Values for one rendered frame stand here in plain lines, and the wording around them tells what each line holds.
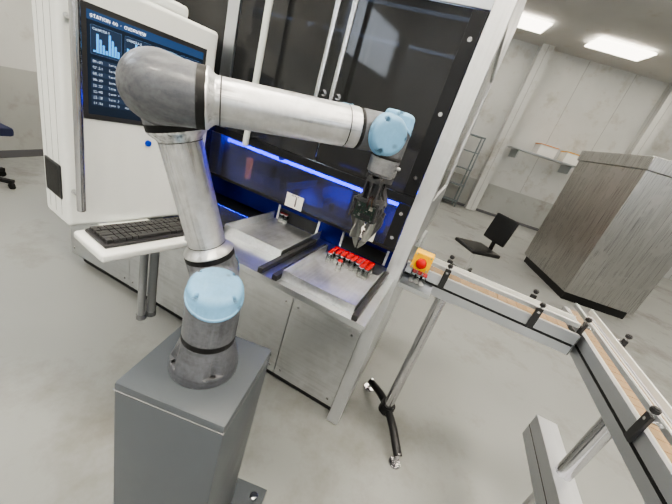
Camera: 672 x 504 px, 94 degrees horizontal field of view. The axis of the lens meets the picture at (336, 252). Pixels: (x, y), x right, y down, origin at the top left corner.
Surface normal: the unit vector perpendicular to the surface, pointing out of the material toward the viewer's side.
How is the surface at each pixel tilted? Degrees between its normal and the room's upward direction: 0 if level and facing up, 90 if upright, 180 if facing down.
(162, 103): 107
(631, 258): 90
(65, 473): 0
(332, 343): 90
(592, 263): 90
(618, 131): 90
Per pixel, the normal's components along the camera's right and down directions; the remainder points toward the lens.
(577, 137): -0.19, 0.34
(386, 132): 0.29, 0.47
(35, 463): 0.28, -0.88
